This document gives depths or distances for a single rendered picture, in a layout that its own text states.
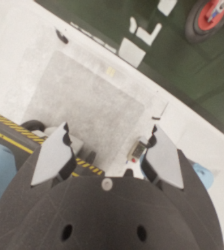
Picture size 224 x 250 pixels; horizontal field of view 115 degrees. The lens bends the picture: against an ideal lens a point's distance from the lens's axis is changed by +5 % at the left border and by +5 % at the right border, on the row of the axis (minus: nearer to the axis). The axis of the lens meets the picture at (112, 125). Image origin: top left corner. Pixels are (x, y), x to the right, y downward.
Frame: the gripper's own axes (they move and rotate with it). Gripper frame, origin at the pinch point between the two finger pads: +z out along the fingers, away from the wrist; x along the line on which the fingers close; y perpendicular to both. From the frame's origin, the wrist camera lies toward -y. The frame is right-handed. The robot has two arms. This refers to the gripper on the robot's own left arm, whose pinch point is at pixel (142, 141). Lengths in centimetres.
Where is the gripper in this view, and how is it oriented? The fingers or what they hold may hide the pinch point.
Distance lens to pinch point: 61.8
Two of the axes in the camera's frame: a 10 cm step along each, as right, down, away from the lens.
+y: 5.1, -8.6, -0.8
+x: -8.6, -5.0, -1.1
